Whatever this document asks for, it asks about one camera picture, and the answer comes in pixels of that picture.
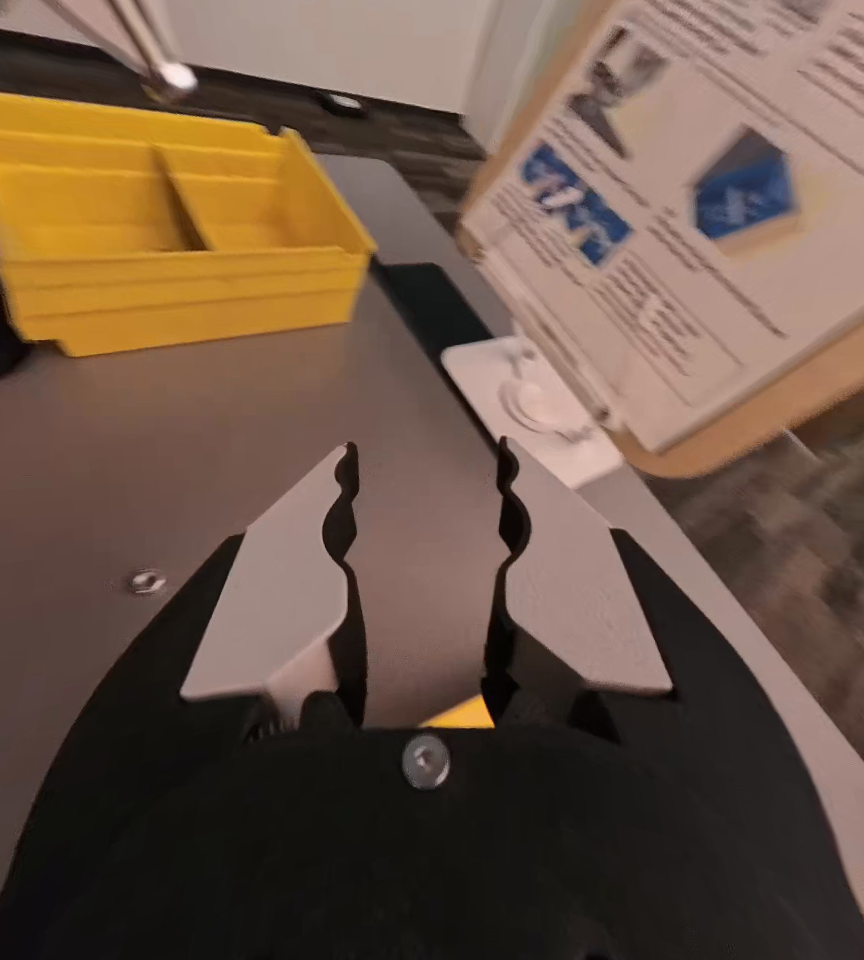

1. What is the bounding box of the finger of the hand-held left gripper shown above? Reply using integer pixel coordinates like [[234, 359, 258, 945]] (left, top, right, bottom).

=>
[[0, 0, 151, 80]]

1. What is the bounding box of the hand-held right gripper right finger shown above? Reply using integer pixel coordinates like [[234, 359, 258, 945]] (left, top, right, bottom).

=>
[[483, 437, 674, 727]]

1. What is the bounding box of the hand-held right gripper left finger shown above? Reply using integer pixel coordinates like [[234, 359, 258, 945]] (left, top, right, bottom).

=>
[[179, 442, 369, 727]]

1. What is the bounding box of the silver hex bolt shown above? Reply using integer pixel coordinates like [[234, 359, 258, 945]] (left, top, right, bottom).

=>
[[105, 0, 200, 104]]

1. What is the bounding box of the yellow divided plastic bin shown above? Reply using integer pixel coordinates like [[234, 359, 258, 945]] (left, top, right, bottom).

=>
[[0, 86, 379, 359]]

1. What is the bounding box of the white stand base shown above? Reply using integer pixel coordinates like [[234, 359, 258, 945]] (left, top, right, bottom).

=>
[[441, 337, 625, 490]]

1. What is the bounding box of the wooden sheet board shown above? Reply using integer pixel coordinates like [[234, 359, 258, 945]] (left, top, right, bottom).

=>
[[456, 0, 864, 481]]

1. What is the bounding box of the black flat pad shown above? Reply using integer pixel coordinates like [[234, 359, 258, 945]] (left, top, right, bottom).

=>
[[372, 262, 494, 355]]

